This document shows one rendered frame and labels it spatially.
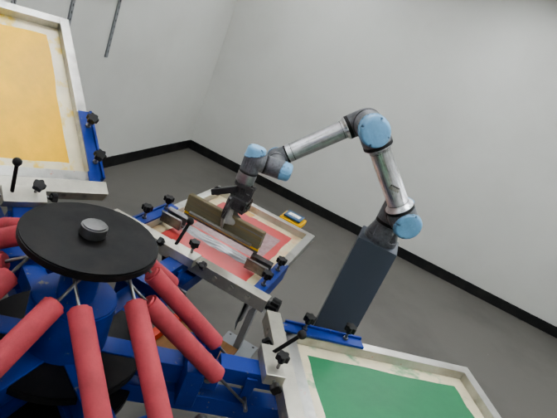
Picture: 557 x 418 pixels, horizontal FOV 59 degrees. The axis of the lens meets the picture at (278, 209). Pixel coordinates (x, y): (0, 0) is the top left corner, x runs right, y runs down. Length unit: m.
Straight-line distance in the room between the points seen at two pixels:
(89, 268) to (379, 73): 4.65
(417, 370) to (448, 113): 3.77
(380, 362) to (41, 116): 1.53
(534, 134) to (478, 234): 1.14
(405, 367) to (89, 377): 1.23
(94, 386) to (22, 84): 1.33
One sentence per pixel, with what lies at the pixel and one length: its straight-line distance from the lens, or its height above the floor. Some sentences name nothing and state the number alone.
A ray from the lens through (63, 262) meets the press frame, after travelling 1.09.
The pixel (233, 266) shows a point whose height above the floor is 0.95.
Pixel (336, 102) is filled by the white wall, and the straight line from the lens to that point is 5.53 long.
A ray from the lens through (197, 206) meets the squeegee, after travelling 2.02.
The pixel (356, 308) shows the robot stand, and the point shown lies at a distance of 2.28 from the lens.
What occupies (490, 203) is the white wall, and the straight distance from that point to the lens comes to 5.54.
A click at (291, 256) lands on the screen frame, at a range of 2.19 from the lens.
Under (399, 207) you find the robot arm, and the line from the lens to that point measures 1.99.
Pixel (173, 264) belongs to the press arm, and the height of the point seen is 1.04.
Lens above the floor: 1.93
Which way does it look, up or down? 21 degrees down
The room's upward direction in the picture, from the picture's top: 23 degrees clockwise
